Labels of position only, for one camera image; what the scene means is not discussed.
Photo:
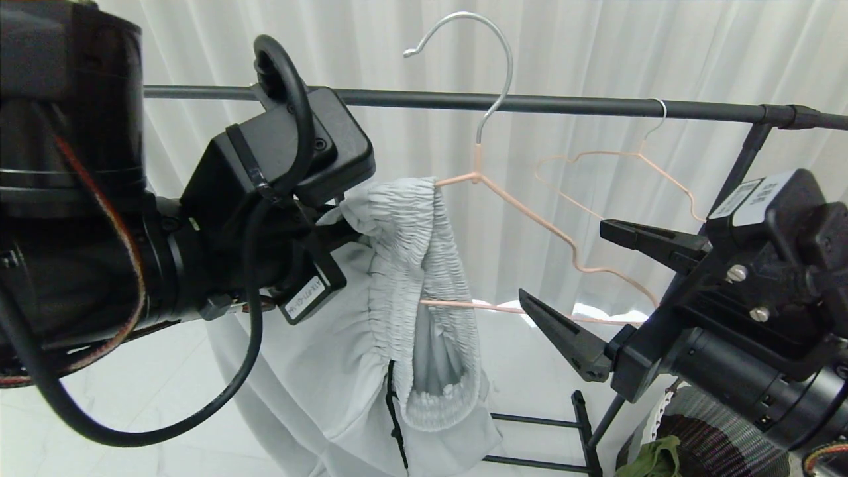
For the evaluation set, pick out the white laundry basket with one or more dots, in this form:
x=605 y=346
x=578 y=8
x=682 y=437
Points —
x=715 y=450

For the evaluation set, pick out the pale grey shorts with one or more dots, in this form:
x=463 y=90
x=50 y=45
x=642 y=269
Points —
x=331 y=371

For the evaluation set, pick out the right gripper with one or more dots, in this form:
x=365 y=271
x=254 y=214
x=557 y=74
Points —
x=729 y=391

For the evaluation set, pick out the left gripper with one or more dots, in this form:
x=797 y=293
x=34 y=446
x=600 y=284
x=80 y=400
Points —
x=212 y=265

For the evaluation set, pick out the green garment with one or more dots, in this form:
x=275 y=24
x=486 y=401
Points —
x=652 y=460

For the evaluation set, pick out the pink clothes hanger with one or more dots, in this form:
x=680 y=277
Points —
x=477 y=162
x=609 y=153

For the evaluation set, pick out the black clothes rack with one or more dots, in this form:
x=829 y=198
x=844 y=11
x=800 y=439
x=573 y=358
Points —
x=563 y=104

